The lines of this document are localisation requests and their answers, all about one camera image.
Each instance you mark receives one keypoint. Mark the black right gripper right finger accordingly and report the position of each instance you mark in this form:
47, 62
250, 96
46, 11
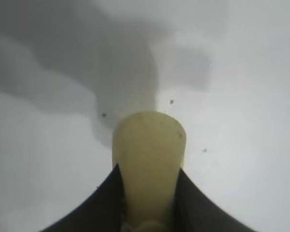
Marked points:
198, 207

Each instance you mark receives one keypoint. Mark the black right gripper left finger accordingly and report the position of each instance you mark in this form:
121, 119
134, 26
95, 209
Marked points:
99, 207

